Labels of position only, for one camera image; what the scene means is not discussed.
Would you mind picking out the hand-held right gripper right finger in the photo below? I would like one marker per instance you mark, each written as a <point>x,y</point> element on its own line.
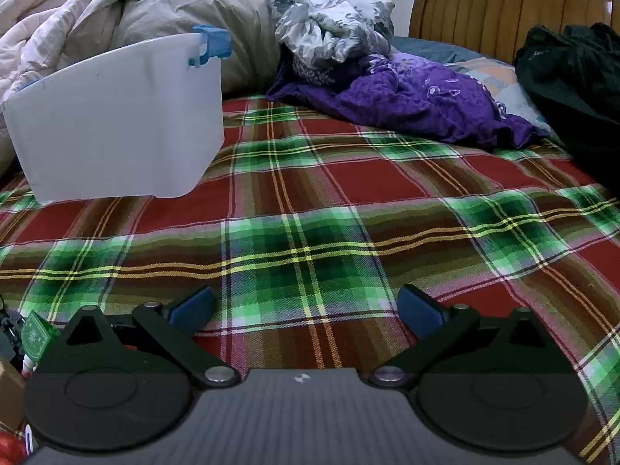
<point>419,312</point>

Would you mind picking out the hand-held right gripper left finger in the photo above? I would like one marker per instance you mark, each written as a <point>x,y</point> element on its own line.
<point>191,309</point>

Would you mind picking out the white plastic storage bin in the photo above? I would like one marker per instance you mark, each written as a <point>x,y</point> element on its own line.
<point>116,121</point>

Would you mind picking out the red green plaid blanket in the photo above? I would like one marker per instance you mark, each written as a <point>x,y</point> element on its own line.
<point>315,213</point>

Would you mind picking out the green patterned toy piece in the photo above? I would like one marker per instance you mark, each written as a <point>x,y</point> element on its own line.
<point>36,334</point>

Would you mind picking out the black toy vehicle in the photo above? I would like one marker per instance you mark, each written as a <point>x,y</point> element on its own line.
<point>9,334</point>

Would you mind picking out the tan cube block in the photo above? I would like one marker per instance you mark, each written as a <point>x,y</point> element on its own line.
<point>9,392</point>

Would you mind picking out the purple embroidered cloth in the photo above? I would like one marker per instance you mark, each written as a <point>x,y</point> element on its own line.
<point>411,101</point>

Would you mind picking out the red toy brick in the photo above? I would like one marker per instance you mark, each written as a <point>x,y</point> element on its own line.
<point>9,448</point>

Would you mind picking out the pastel patterned pillow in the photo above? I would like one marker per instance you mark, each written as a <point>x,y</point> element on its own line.
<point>503,82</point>

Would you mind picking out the blue pillow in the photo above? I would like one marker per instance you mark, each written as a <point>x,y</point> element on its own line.
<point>431,51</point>

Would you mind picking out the black garment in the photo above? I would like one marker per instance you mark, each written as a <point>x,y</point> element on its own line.
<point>576,77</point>

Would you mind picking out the grey floral cloth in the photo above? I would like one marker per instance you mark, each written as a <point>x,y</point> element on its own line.
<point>329,24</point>

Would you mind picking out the pale pink quilt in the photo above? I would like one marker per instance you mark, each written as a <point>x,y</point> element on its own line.
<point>97,5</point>

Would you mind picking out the wooden headboard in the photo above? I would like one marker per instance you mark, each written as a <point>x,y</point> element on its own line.
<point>508,5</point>

